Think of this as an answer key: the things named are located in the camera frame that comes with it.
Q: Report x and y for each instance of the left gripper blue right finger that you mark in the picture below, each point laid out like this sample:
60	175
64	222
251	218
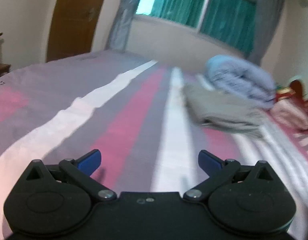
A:
220	172

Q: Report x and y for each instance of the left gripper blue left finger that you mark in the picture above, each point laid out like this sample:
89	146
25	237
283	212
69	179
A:
79	171

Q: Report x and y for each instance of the grey pants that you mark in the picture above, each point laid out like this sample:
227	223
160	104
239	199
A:
219	110

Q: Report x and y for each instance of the striped pink grey bed sheet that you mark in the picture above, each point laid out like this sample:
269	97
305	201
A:
133	110

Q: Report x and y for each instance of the striped pillow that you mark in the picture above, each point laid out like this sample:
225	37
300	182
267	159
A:
306	142

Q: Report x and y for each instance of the folded pink blanket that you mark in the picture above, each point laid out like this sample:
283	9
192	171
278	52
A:
291	113

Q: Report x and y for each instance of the folded light blue duvet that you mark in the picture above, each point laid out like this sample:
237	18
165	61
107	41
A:
243	79

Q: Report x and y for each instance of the red patterned folded blanket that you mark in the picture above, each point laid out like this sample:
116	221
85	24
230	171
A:
284	93

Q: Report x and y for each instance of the red wooden headboard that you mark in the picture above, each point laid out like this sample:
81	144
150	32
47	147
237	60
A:
297	85

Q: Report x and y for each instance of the brown wooden door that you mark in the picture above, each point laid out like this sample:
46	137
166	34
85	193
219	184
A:
72	28

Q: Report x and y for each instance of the window with green glass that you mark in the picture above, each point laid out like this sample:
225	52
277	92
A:
228	21

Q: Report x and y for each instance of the right grey curtain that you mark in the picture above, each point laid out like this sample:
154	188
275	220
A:
267	16

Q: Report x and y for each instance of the grey curtain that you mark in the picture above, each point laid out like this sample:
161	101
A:
267	16
119	33

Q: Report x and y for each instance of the left grey curtain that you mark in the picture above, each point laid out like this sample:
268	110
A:
119	33

